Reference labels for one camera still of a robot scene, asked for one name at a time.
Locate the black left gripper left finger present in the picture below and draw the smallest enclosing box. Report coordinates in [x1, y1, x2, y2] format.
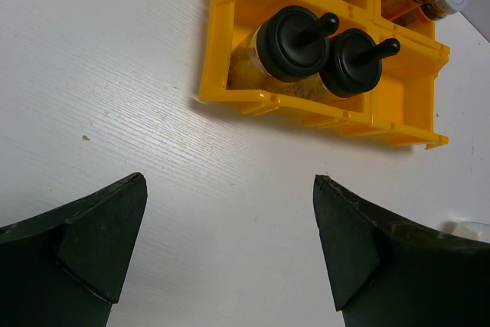
[1, 173, 148, 326]

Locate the black-lid white spice jar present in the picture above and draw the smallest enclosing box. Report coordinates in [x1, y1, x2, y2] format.
[283, 28, 401, 103]

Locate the white-lid seasoning jar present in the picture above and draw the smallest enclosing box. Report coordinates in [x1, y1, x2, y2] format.
[394, 0, 469, 27]

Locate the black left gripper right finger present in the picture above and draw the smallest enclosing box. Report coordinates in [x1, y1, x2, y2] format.
[313, 175, 489, 326]

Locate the yellow four-compartment plastic bin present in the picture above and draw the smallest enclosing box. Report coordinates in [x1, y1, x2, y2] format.
[199, 0, 450, 149]

